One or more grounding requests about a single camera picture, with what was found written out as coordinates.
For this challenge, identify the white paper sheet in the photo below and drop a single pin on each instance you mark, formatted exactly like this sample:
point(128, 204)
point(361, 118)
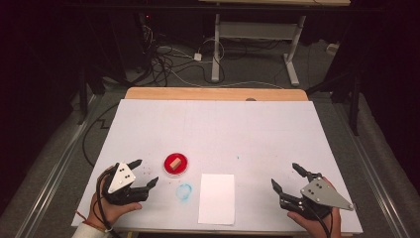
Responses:
point(217, 199)

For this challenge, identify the person's right hand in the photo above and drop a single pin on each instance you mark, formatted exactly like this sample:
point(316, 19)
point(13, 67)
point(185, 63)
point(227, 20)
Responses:
point(315, 224)

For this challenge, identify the person's left hand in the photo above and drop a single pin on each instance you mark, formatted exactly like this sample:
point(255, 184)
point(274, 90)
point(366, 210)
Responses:
point(115, 208)

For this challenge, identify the small wooden block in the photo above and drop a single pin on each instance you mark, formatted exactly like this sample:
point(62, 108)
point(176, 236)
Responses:
point(175, 162)

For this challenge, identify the wooden table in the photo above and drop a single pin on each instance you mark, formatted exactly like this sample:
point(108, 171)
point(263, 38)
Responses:
point(216, 94)

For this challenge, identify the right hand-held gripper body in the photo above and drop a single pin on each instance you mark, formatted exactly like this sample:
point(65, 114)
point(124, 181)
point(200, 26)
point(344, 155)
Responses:
point(317, 198)

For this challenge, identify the white desk frame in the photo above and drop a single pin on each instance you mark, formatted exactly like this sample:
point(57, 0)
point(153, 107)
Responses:
point(254, 39)

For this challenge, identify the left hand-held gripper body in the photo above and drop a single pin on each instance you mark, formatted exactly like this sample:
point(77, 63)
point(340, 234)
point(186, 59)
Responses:
point(121, 181)

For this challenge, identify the red round dish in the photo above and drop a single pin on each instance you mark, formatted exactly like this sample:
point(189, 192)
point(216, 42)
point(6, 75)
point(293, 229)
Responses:
point(175, 164)

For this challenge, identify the black stand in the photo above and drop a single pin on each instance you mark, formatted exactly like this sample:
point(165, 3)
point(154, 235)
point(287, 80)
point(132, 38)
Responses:
point(84, 95)
point(350, 95)

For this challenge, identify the white table cover sheet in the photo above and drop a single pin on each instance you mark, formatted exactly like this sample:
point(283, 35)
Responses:
point(231, 139)

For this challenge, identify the white power adapter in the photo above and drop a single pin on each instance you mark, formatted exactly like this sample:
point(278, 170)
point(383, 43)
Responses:
point(197, 57)

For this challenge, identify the person's left sleeve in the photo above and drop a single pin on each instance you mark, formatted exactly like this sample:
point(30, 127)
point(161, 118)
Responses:
point(86, 232)

